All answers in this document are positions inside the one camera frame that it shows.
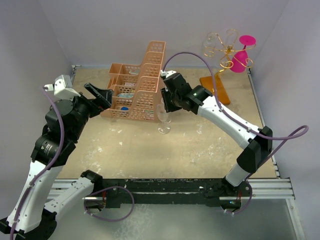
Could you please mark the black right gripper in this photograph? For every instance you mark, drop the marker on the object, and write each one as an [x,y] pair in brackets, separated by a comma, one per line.
[168,106]

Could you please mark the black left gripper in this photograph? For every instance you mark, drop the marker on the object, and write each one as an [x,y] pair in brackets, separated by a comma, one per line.
[103,95]

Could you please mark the clear wine glass back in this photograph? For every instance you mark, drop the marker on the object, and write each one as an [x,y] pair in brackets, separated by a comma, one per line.
[163,127]

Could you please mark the clear wine glass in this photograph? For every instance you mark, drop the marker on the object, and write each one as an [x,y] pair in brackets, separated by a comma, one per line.
[163,127]
[210,40]

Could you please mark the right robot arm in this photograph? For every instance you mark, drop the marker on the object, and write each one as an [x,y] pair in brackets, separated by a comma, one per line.
[254,141]

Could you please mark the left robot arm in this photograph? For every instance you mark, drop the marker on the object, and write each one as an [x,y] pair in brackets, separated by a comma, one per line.
[34,217]

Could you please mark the wooden rack base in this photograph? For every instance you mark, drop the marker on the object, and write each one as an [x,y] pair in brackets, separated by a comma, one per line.
[207,82]

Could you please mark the clear wine glass far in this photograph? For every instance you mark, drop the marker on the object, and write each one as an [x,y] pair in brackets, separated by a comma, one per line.
[210,40]

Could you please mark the pink wine glass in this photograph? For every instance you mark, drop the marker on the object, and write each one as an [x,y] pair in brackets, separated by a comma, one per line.
[240,60]

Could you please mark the blue round container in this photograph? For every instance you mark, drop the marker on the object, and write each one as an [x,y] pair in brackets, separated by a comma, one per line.
[124,108]

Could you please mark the peach plastic file organizer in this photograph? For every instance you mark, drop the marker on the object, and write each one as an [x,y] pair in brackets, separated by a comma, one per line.
[137,87]

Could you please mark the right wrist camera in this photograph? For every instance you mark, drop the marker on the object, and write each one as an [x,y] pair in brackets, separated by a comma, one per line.
[166,74]

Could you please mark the gold wire wine glass rack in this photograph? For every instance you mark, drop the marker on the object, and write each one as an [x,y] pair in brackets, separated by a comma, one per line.
[224,50]

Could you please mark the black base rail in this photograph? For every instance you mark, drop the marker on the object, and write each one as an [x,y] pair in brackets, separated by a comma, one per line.
[210,192]

